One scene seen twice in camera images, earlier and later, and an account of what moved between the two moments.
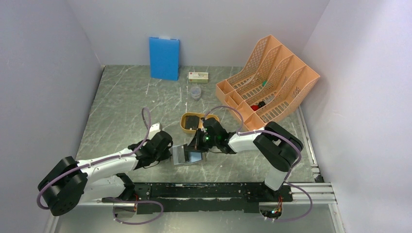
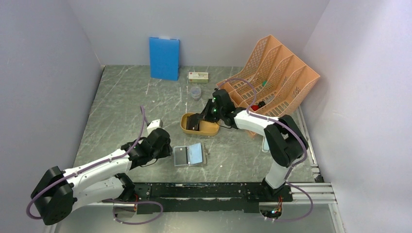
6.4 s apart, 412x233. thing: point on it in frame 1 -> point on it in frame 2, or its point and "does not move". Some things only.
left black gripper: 166,155 does not move
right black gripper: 196,144 -> 205,113
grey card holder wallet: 181,155 does not move
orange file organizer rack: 267,86 does not move
